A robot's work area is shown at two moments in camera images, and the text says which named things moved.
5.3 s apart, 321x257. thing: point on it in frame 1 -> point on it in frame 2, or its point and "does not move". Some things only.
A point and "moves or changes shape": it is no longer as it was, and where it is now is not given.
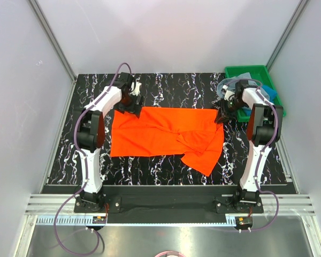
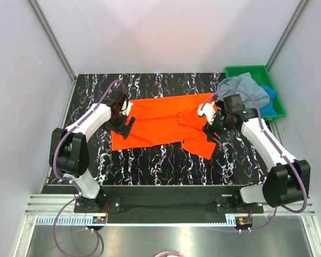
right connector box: x=243 y=223 does not move
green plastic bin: x=262 y=76 does not move
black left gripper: x=134 y=107 -> x=124 y=131
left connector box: x=99 y=219 does not move
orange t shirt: x=194 y=134 moves or changes shape
